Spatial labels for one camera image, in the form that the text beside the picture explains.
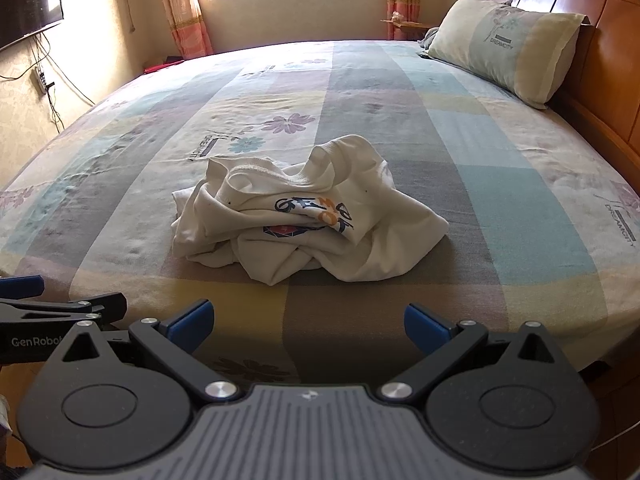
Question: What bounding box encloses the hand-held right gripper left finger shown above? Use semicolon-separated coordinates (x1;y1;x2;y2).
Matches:
62;299;241;404

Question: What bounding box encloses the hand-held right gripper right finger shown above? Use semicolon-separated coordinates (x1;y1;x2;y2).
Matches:
376;302;559;404

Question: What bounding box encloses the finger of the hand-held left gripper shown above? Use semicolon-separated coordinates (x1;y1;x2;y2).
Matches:
0;276;45;302
0;292;127;332

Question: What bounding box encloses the white printed t-shirt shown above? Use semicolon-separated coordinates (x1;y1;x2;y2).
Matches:
171;135;448;287

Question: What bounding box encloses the bed with patchwork sheet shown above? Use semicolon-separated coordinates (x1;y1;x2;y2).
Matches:
0;37;640;386

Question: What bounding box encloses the white power strip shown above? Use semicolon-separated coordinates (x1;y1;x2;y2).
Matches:
32;67;56;95

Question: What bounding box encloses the red cloth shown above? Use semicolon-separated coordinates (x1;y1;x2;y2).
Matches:
142;59;185;74

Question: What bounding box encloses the grey cloth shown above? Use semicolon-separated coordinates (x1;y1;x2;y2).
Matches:
417;27;442;52

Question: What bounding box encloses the pastel striped pillow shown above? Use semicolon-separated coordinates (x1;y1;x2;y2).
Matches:
425;0;586;111

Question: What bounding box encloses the wooden headboard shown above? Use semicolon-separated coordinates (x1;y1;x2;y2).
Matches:
470;0;640;196

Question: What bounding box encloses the wooden bedside shelf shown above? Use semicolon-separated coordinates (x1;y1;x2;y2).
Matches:
380;12;432;41

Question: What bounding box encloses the wall cable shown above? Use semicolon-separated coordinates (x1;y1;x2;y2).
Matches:
0;30;97;133

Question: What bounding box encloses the wall television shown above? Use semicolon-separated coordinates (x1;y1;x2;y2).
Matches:
0;0;65;52

